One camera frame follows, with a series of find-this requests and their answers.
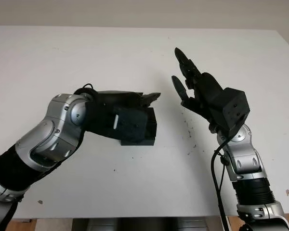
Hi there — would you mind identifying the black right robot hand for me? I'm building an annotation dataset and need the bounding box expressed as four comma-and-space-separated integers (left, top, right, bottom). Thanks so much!
171, 47, 224, 133

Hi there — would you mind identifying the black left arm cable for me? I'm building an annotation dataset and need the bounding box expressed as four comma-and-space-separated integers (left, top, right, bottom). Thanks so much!
0, 83, 100, 231

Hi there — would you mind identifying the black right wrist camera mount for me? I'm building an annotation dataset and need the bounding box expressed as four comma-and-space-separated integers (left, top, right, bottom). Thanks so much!
210, 88, 251, 138

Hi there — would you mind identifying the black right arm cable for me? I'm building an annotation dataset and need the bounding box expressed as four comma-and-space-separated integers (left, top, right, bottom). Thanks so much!
210, 141, 232, 231

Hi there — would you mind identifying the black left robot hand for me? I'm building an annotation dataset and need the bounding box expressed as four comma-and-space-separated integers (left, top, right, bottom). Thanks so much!
95, 90, 162, 109

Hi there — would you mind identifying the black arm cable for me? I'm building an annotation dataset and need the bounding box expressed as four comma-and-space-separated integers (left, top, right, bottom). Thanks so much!
210, 141, 232, 231
0, 83, 100, 231

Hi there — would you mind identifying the dark grey robot torso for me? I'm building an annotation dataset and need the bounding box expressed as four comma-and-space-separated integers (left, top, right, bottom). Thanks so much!
72, 218, 222, 231

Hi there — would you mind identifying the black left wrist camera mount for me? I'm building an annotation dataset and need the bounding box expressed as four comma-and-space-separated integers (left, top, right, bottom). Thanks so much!
85, 102, 149, 145

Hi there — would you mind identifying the black camera box base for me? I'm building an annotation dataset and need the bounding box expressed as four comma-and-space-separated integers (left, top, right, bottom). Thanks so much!
120, 138, 156, 147

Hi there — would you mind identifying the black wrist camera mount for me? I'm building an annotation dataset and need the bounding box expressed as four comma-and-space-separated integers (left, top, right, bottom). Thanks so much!
85, 102, 149, 145
210, 88, 251, 138

